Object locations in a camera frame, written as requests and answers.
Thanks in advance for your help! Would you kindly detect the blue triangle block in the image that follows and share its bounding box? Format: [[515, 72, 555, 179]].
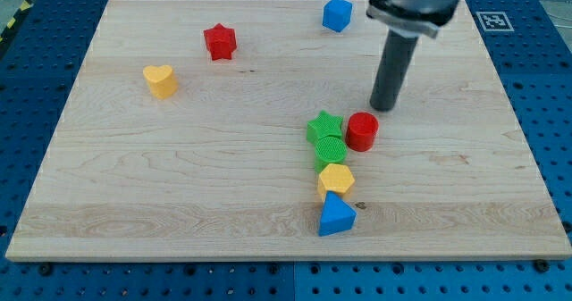
[[318, 191, 357, 237]]

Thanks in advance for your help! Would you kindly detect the yellow heart block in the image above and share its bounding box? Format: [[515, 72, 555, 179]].
[[143, 65, 179, 99]]

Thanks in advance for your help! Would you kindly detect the blue cube block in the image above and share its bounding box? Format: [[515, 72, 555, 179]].
[[322, 0, 353, 32]]

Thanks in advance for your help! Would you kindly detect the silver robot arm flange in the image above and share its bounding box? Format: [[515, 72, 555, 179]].
[[366, 0, 458, 38]]

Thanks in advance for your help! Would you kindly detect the red cylinder block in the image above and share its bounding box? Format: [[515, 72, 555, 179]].
[[346, 112, 379, 152]]

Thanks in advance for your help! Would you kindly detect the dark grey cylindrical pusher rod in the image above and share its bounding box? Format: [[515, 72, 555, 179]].
[[369, 29, 418, 112]]

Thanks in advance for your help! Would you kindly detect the white fiducial marker tag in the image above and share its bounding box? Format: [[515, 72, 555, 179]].
[[476, 11, 514, 32]]

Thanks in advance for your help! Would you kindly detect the red star block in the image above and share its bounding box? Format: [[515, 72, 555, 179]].
[[203, 23, 237, 61]]

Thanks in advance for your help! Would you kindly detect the yellow hexagon block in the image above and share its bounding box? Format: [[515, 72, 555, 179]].
[[317, 163, 356, 201]]

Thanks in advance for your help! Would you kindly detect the green star block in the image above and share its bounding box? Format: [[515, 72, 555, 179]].
[[306, 111, 343, 145]]

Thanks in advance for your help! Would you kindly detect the green cylinder block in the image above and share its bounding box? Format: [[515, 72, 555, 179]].
[[315, 137, 347, 173]]

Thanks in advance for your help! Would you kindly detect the light wooden board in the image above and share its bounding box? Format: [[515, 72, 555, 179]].
[[6, 0, 571, 262]]

